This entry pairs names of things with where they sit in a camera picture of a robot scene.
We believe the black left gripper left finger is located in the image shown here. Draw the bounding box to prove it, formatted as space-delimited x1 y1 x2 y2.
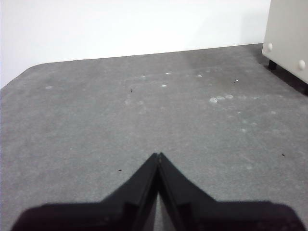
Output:
11 153 159 231

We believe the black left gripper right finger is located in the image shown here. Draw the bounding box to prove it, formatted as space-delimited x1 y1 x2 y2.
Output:
158 152 303 231

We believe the cream toaster oven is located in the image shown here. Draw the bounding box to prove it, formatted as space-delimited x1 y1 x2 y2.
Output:
261 0 308 85

